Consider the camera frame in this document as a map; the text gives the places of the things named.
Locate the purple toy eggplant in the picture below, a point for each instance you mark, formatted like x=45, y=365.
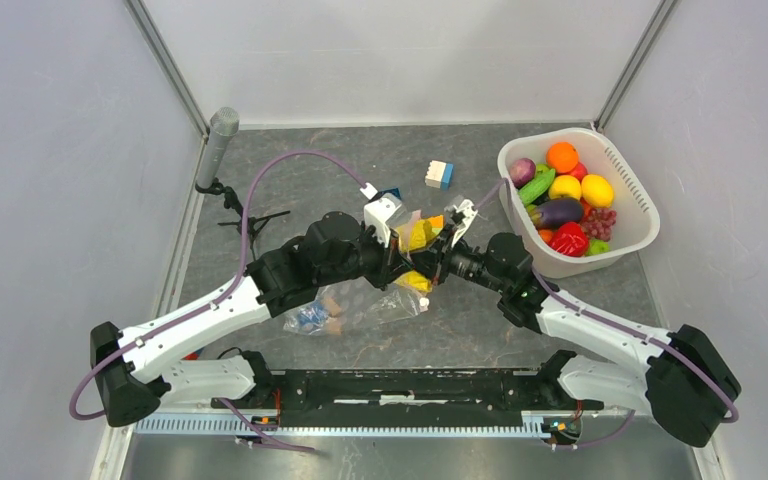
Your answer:
x=555, y=213

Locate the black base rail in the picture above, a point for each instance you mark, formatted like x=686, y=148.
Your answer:
x=483, y=397

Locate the clear zip top bag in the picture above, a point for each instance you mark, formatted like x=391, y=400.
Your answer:
x=363, y=304

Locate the tan small block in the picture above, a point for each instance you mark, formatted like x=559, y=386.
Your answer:
x=332, y=308

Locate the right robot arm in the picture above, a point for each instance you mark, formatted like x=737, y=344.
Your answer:
x=677, y=377

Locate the red toy bell pepper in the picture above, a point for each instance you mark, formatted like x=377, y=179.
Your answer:
x=570, y=240

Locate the yellow toy fruit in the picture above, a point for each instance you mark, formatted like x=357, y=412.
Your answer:
x=565, y=186

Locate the red and blue block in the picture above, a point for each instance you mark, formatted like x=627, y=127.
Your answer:
x=192, y=357

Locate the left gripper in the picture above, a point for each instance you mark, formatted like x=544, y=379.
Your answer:
x=392, y=262

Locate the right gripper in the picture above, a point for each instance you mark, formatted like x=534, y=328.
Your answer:
x=435, y=262

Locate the white and blue block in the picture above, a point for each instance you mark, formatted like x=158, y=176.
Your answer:
x=439, y=174

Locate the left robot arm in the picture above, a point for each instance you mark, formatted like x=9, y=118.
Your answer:
x=138, y=369

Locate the dark blue flat block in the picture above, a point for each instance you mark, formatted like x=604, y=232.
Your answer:
x=394, y=192

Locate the blue green grey block stack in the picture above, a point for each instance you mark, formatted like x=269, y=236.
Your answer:
x=309, y=319

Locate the orange green yellow block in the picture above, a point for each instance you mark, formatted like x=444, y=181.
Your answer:
x=435, y=223

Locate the white plastic basket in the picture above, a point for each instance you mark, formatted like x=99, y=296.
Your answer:
x=638, y=218

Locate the purple toy onion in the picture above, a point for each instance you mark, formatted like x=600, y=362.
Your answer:
x=522, y=171

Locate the orange small block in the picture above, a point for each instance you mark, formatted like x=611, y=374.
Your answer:
x=334, y=325

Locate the orange toy fruit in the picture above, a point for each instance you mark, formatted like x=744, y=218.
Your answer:
x=563, y=157

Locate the purple toy grapes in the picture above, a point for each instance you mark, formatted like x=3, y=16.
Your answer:
x=599, y=223

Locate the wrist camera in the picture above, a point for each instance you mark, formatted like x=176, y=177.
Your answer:
x=459, y=216
x=384, y=211

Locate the yellow toy cabbage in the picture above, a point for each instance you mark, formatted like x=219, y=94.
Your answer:
x=414, y=238

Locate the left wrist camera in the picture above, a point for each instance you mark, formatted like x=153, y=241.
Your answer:
x=384, y=211

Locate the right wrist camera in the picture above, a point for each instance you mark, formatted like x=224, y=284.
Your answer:
x=459, y=216

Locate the green toy cucumber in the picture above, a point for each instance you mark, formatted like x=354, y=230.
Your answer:
x=537, y=186

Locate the red toy apple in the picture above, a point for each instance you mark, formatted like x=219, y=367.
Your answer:
x=579, y=171

